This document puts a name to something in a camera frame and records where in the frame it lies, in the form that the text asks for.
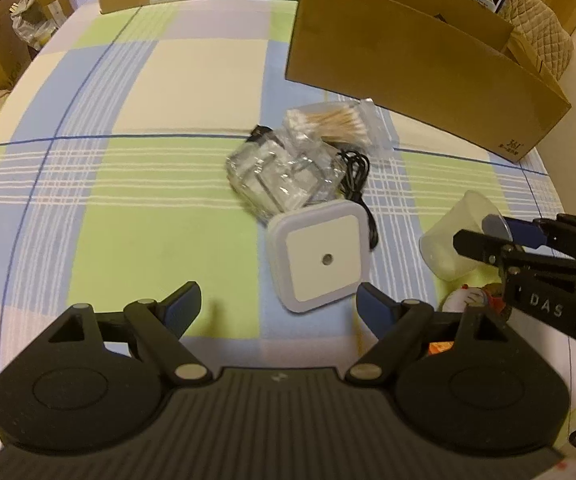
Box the clear plastic cup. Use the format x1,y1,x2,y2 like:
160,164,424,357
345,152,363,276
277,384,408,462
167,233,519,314
419,190,515,282

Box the quilted beige chair cover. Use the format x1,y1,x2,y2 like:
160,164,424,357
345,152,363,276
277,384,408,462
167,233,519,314
497,0,575,82

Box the white square night light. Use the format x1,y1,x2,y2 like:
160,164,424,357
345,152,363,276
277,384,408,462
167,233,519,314
266,199,377,315

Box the clear plastic bag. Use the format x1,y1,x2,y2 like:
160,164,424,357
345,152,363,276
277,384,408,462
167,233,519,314
10,0,66,54

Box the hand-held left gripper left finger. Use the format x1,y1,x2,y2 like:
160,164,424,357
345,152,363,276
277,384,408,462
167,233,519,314
42,281,213,387

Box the bag of cotton swabs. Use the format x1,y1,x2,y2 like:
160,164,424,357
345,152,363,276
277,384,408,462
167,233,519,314
283,99,395,155

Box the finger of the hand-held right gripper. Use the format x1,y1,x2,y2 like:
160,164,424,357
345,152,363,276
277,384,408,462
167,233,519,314
453,228,576,277
482,212,576,262

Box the clear plastic packet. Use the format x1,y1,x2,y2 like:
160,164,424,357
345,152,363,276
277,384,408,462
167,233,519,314
224,124,349,222

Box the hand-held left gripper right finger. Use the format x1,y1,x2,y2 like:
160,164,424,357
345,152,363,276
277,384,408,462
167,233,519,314
345,282,515,387

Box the thin black cable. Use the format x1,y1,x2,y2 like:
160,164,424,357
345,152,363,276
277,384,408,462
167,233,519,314
334,146,382,252

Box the large brown cardboard box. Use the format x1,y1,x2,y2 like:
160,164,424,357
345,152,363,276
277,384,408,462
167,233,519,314
284,0,573,165

